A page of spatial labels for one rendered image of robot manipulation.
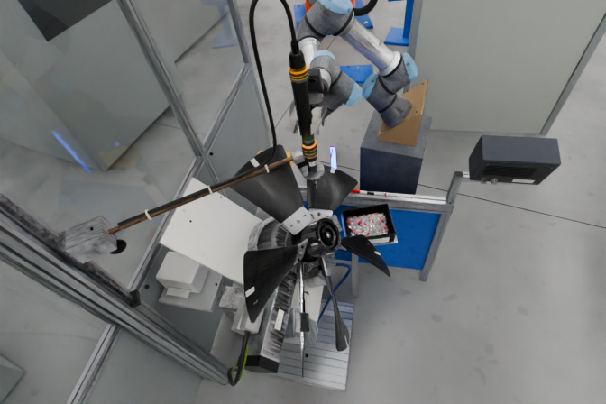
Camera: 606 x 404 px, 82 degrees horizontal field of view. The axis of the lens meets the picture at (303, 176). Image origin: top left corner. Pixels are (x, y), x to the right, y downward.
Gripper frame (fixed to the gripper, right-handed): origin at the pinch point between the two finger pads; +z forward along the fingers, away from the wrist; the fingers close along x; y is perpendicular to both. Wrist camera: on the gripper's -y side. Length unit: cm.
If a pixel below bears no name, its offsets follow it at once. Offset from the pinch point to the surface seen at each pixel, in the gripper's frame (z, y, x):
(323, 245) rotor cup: 11.7, 40.1, -4.2
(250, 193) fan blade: 2.2, 28.0, 20.6
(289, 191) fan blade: -2.0, 30.9, 8.5
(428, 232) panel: -39, 107, -48
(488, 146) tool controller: -37, 40, -59
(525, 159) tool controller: -33, 41, -71
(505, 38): -182, 77, -98
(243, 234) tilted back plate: 7, 48, 27
